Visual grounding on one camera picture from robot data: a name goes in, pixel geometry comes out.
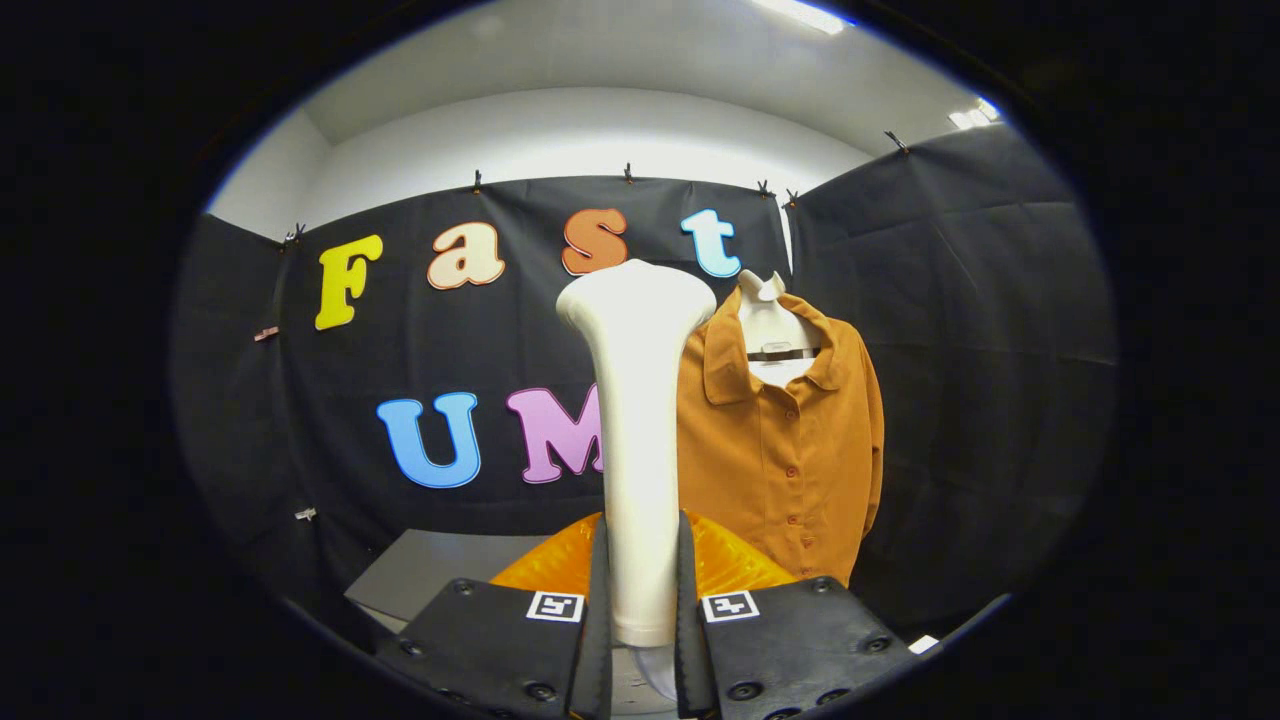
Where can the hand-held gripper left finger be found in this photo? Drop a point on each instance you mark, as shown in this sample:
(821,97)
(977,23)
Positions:
(500,650)

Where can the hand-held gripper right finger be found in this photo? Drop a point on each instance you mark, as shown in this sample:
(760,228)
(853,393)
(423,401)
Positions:
(800,650)

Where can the orange button-up shirt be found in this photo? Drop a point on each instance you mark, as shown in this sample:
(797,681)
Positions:
(780,460)

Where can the white garment hanger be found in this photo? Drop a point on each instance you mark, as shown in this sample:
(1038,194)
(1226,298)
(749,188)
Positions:
(775,325)

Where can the grey cabinet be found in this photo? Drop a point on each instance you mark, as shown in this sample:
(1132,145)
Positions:
(430,565)

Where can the black backdrop cloth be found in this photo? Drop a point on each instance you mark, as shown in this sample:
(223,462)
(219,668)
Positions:
(1000,350)

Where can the row of black clips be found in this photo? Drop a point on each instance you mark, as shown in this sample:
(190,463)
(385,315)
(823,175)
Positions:
(477,183)

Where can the small ceiling light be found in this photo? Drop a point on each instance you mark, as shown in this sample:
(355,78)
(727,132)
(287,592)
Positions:
(975,113)

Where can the long ceiling light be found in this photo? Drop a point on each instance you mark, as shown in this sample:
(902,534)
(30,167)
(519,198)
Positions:
(805,15)

